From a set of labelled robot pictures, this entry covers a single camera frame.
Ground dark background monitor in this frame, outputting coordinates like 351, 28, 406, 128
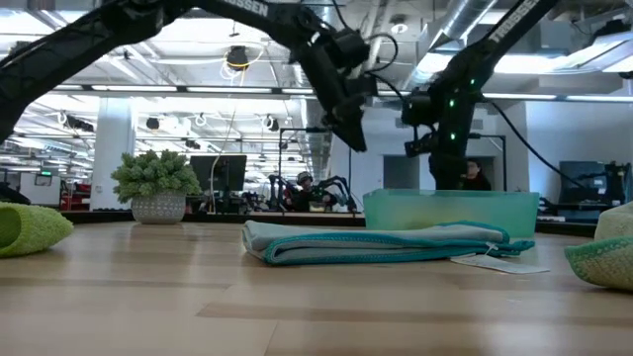
559, 160, 610, 204

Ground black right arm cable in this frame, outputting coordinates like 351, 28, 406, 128
486, 98, 592, 192

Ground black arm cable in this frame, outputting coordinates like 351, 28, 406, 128
486, 98, 592, 192
364, 31, 412, 103

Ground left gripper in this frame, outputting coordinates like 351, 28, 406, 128
296, 42, 379, 153

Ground white towel hang tag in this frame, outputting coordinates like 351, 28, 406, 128
449, 241, 552, 276

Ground black tall frame stand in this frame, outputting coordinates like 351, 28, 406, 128
474, 132, 507, 193

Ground pale green towel teal edge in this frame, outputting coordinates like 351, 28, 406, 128
564, 200, 633, 292

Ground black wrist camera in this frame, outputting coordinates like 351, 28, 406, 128
328, 28, 372, 68
401, 92, 438, 127

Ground artificial green plant in pot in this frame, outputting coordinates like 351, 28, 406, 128
111, 149, 203, 225

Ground white building column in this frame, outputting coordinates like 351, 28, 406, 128
91, 96, 139, 212

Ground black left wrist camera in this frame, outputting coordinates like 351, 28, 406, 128
328, 28, 372, 68

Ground black monitor on stand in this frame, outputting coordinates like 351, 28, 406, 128
189, 154, 248, 216

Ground lime green fluffy towel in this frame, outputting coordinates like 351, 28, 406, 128
0, 201, 75, 260

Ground black background robot arms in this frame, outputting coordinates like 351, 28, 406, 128
266, 173, 360, 216

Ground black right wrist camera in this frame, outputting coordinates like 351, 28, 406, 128
401, 92, 438, 127

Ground red tool cabinet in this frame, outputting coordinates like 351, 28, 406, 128
58, 181, 93, 212

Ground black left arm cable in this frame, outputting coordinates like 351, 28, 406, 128
364, 31, 412, 103

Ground blue towel with teal edge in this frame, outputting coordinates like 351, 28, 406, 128
240, 220, 537, 268

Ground black background robot station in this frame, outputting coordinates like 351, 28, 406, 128
605, 160, 633, 207

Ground black aluminium table frame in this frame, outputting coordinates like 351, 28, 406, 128
58, 210, 599, 238

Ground silver ceiling air duct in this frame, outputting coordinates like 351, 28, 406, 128
299, 96, 334, 182

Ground teal translucent plastic tray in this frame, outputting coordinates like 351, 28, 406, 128
362, 188, 541, 240

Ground black ceiling device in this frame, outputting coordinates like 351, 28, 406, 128
226, 44, 250, 71

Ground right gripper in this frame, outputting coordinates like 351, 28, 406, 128
404, 86, 484, 192

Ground person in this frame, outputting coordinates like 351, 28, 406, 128
291, 170, 338, 214
463, 158, 495, 193

